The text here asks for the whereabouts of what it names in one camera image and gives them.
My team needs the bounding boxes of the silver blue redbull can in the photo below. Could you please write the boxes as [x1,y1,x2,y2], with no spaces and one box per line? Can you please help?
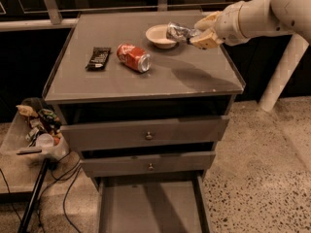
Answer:
[166,22,201,45]

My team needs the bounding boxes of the red soda can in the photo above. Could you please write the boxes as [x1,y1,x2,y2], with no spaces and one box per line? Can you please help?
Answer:
[117,44,151,73]

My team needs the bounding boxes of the black snack bar packet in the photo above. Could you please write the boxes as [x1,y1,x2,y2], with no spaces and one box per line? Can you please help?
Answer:
[86,47,111,71]

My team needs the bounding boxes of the grey top drawer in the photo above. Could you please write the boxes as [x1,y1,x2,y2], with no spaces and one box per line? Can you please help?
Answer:
[61,116,228,151]

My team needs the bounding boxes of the black floor cable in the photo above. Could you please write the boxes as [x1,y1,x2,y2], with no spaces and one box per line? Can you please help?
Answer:
[0,152,84,233]

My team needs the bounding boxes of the white diagonal post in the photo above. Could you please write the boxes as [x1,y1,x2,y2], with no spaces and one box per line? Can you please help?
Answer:
[259,34,309,112]

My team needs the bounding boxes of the grey middle drawer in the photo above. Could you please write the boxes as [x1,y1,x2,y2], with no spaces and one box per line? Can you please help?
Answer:
[81,151,216,178]

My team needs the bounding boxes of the grey drawer cabinet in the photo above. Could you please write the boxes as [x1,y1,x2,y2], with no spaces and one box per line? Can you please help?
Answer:
[42,9,246,233]

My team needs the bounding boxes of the grey drawer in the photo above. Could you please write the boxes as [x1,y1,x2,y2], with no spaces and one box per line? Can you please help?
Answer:
[96,172,213,233]
[81,151,216,178]
[61,116,228,151]

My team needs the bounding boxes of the grey bottom drawer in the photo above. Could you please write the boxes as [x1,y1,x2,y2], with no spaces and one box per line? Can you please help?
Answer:
[96,172,213,233]

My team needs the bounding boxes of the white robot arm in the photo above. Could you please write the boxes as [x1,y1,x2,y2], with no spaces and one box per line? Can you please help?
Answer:
[190,0,311,49]

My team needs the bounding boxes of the crumpled snack wrappers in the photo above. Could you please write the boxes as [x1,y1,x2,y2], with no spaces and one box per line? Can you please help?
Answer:
[17,105,61,147]

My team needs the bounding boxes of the black stand leg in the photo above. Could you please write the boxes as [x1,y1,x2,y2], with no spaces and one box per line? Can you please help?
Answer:
[17,158,50,233]

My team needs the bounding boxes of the white plastic cup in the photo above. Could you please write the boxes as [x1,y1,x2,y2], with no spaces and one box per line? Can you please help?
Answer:
[35,133,54,148]

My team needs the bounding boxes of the clear plastic bin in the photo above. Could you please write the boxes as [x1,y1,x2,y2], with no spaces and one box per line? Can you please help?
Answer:
[1,98,69,163]

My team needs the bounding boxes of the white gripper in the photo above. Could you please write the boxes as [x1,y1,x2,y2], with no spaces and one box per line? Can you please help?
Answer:
[190,1,249,50]

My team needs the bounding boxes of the white paper bowl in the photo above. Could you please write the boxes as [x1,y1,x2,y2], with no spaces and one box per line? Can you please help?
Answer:
[146,24,176,50]

